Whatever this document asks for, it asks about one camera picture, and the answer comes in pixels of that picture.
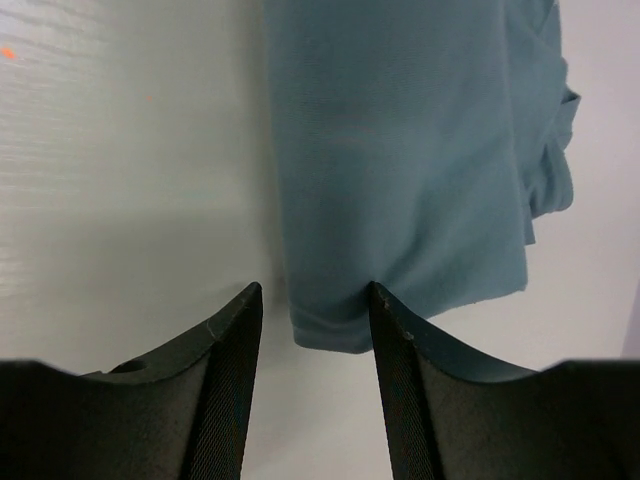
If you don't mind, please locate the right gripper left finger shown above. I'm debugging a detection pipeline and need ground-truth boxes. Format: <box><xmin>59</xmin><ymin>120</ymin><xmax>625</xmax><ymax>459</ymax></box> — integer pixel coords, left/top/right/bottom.
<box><xmin>1</xmin><ymin>283</ymin><xmax>263</xmax><ymax>479</ymax></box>

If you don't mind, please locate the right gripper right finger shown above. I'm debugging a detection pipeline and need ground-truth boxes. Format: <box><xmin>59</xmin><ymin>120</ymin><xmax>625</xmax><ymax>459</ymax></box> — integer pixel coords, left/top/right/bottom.
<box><xmin>369</xmin><ymin>283</ymin><xmax>639</xmax><ymax>479</ymax></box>

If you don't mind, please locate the blue-grey t-shirt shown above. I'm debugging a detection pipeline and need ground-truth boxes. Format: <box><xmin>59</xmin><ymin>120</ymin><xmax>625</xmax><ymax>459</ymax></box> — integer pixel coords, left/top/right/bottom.
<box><xmin>263</xmin><ymin>0</ymin><xmax>580</xmax><ymax>354</ymax></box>

